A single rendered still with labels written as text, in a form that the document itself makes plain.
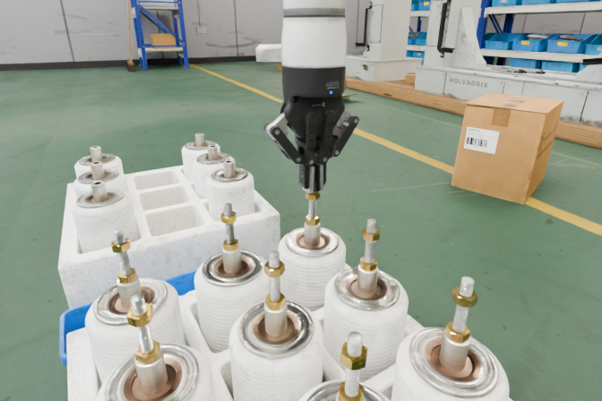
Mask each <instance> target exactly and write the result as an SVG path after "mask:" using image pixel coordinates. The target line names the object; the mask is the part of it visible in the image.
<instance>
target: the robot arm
mask: <svg viewBox="0 0 602 401"><path fill-rule="evenodd" d="M346 3H347V0H283V17H285V18H284V19H283V29H282V37H281V44H269V45H268V44H266V45H265V44H261V45H259V46H258V47H257V48H256V61H257V62H265V63H266V62H282V91H283V97H284V100H283V104H282V106H281V109H280V116H279V117H278V118H277V119H276V120H275V121H274V122H273V123H272V124H270V123H267V124H265V125H264V127H263V129H264V131H265V132H266V133H267V134H268V136H269V137H270V138H271V140H272V141H273V142H274V143H275V144H276V146H277V147H278V148H279V150H280V151H281V152H282V153H283V155H284V156H285V157H286V158H287V159H290V160H292V161H293V162H294V163H295V164H299V184H300V186H301V187H302V188H303V190H304V191H306V192H308V193H312V192H314V183H316V191H318V192H319V191H322V190H323V186H324V185H325V184H326V163H327V162H328V160H329V158H332V157H337V156H338V155H339V154H340V153H341V151H342V149H343V148H344V146H345V145H346V143H347V141H348V139H349V137H350V136H351V134H352V132H353V131H354V130H355V128H356V127H357V124H358V122H359V118H358V117H357V116H355V115H351V114H350V113H349V112H347V111H346V110H345V104H344V101H343V99H342V94H343V93H344V91H345V82H346V59H347V30H346V18H344V17H346ZM287 125H288V127H289V128H290V129H291V131H292V132H293V133H294V134H295V143H296V145H297V149H296V148H295V147H294V145H293V144H292V143H291V142H290V140H289V139H288V137H287V136H286V135H288V129H287ZM335 125H336V126H335Z"/></svg>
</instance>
